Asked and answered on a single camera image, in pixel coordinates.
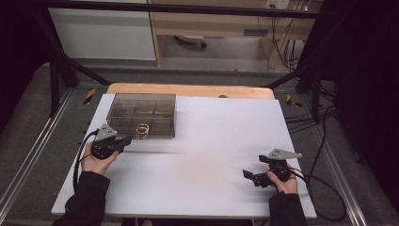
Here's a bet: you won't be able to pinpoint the light wooden table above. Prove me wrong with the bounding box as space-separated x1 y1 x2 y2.
106 82 276 101

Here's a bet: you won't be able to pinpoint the aluminium floor rail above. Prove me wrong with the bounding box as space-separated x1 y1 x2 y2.
0 89 75 215
309 123 368 226

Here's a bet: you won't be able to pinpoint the white chair base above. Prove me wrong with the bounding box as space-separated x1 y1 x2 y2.
173 35 208 50

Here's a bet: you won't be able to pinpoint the white power strip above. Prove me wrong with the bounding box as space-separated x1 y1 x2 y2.
264 0 291 9

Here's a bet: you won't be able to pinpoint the hand-held gripper black cable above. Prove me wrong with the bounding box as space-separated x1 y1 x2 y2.
290 168 347 222
72 130 99 192

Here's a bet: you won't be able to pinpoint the black curtain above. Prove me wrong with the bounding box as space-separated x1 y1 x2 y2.
299 0 399 215
0 0 55 133

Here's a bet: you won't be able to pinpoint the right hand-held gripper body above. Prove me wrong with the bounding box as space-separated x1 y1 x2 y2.
253 148 303 188

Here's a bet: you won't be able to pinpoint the black hanging desk cables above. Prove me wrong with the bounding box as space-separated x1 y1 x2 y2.
271 15 304 71

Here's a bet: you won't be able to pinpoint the black frame crossbar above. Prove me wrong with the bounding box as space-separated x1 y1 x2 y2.
40 0 324 20

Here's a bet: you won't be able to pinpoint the light wooden desk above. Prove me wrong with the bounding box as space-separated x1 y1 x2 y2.
147 0 324 71

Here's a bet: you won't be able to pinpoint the person's right hand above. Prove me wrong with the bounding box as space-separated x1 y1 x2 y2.
266 166 299 195

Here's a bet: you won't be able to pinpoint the right hand-held gripper black cable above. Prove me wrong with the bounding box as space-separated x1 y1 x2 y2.
290 168 347 222

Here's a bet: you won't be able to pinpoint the yellow black tape marker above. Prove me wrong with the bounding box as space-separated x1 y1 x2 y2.
285 93 303 108
83 89 97 105

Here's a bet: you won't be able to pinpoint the black frame strut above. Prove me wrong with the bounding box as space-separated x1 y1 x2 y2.
32 8 113 87
266 66 318 90

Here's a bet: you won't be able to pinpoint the smoky transparent drawer box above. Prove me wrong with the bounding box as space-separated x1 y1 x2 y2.
105 92 177 140

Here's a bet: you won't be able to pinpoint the black frame post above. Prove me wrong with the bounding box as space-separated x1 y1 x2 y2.
310 62 322 124
49 59 61 118

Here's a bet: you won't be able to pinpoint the white cabinet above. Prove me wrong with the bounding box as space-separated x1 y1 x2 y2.
50 8 157 61

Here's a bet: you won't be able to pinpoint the gold chain bracelet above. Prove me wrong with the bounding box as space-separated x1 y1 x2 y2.
135 122 151 137

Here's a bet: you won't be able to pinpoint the black floor cables bundle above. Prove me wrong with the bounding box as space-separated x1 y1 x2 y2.
283 105 338 135

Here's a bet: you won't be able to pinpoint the person's left hand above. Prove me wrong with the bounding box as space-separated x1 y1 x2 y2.
80 140 120 176

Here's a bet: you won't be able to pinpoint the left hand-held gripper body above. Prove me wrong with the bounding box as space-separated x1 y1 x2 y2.
90 123 124 160

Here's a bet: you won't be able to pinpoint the left hand-held gripper black cable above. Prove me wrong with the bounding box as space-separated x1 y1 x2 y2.
72 130 99 192

